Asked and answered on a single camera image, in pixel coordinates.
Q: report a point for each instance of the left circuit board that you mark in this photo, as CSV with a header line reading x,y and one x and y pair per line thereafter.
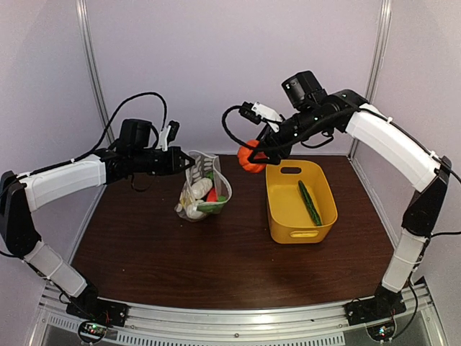
x,y
91,332

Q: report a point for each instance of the front aluminium rail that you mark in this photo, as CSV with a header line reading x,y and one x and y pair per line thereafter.
x,y
324,324

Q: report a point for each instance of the aluminium frame post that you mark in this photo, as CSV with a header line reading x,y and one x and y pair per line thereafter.
x,y
383,31
85,30

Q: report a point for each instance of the right circuit board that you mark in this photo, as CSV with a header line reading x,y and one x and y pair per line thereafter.
x,y
381,332

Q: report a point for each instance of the dark green toy cucumber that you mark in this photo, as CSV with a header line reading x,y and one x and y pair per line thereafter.
x,y
313,213

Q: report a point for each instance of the orange toy carrot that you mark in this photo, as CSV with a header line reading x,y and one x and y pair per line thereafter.
x,y
214,203

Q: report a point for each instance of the left aluminium frame post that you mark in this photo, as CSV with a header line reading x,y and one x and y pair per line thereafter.
x,y
85,30

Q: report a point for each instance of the dotted clear zip bag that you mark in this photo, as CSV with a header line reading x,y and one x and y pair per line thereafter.
x,y
206,165

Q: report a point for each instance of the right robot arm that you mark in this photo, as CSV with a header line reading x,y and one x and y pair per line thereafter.
x,y
350,113

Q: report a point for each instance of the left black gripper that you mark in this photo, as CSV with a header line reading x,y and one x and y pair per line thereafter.
x,y
174,152

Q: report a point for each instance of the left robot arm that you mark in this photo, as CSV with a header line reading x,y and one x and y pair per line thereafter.
x,y
23,195

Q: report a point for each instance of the circuit board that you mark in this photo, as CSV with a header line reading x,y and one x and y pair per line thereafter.
x,y
91,332
381,332

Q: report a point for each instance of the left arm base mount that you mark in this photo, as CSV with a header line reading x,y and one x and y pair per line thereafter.
x,y
109,313

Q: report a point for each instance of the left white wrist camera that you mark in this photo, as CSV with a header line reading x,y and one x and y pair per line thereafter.
x,y
167,135

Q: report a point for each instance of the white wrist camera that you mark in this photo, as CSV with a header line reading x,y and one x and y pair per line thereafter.
x,y
167,135
257,113

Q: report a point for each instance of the yellow plastic basket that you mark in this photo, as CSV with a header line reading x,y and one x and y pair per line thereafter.
x,y
288,215

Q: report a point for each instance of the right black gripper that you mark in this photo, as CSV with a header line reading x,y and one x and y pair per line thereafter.
x,y
274,158

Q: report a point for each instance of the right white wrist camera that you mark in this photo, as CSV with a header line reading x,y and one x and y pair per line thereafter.
x,y
257,113

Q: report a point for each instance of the right aluminium frame post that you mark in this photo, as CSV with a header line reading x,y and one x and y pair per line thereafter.
x,y
383,31

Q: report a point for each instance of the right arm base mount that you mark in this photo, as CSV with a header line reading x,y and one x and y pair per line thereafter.
x,y
366,310

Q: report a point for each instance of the white toy radish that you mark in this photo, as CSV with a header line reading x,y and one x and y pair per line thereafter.
x,y
193,214

